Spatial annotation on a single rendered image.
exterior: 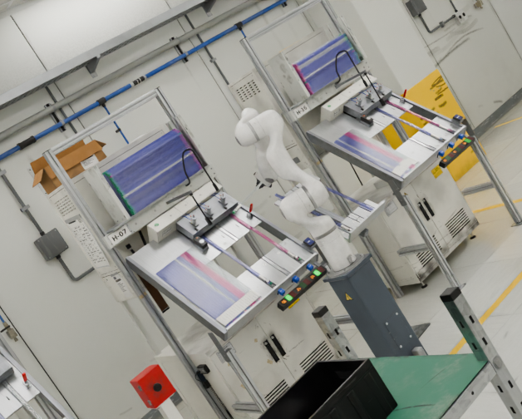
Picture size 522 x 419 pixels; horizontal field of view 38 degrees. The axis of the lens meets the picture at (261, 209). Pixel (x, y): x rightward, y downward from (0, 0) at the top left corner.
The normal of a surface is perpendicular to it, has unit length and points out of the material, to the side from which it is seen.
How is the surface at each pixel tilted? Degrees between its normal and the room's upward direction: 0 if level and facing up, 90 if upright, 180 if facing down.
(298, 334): 90
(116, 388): 90
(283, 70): 90
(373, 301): 90
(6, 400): 47
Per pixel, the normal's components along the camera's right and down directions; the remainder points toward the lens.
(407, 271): -0.67, 0.51
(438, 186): 0.52, -0.19
